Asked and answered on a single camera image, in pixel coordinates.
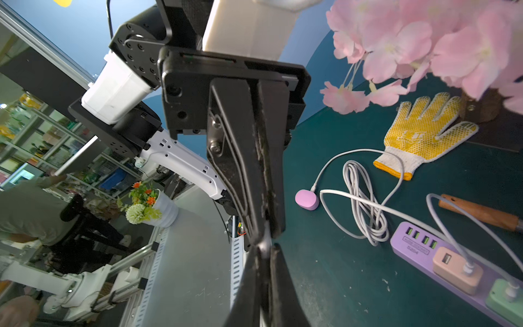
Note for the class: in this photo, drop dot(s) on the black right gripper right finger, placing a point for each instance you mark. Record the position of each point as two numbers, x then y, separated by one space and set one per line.
284 305

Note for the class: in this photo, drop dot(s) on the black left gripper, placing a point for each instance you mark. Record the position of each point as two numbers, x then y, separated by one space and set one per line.
230 96

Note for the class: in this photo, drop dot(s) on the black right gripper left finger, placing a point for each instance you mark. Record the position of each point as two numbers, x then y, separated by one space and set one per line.
246 308

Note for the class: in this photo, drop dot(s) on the purple earbud case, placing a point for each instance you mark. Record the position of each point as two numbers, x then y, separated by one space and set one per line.
307 199

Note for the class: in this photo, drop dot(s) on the pink charger with white cable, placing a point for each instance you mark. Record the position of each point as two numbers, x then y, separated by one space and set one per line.
459 268

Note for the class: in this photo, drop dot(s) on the green usb charger plug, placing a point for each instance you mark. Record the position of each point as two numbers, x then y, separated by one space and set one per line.
505 299

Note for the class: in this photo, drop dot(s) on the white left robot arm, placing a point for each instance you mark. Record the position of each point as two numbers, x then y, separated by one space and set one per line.
124 106

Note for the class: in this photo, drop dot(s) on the potted flowers white pot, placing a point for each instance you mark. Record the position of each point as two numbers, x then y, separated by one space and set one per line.
149 206

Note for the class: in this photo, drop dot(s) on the purple power strip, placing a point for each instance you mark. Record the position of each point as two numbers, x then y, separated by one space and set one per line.
485 289

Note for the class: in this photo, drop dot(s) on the yellow white work glove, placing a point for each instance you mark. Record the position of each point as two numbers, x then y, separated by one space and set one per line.
423 132

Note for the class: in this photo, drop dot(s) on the blue garden hand fork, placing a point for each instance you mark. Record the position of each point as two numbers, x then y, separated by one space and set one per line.
484 214

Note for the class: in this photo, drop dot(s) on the wooden tree base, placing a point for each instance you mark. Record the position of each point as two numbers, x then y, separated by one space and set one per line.
484 110

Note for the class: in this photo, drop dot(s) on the seated person in background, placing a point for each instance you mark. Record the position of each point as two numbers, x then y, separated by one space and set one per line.
30 213

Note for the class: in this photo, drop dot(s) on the pink cherry blossom tree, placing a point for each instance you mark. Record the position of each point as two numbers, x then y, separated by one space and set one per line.
391 46

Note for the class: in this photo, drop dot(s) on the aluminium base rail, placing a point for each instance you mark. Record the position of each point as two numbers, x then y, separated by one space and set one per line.
194 278

